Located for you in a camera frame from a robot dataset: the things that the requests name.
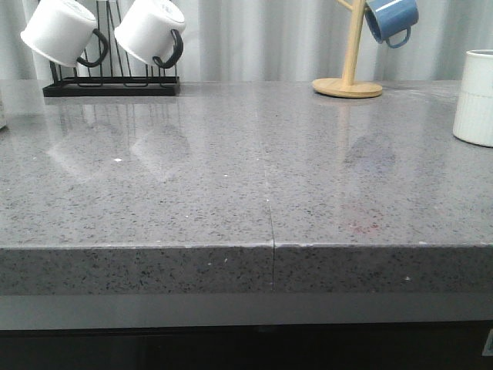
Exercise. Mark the white HOME cup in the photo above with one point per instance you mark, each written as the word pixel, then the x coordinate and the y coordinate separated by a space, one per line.
pixel 473 117

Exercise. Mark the wooden mug tree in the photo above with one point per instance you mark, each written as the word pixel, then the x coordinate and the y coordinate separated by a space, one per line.
pixel 346 86

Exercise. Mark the right white enamel mug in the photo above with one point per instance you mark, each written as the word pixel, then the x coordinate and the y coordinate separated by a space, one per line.
pixel 151 31

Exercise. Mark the white enamel mug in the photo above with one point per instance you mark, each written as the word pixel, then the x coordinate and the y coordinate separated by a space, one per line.
pixel 61 30
pixel 151 31

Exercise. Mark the blue enamel mug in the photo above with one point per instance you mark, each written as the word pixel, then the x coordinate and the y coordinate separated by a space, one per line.
pixel 386 18

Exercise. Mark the left white enamel mug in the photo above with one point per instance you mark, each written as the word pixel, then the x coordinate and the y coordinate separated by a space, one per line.
pixel 61 30

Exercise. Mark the dark drawer front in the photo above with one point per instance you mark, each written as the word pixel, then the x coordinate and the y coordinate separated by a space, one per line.
pixel 432 345

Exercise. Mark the black wire mug rack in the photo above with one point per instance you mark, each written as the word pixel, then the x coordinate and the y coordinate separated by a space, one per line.
pixel 115 76

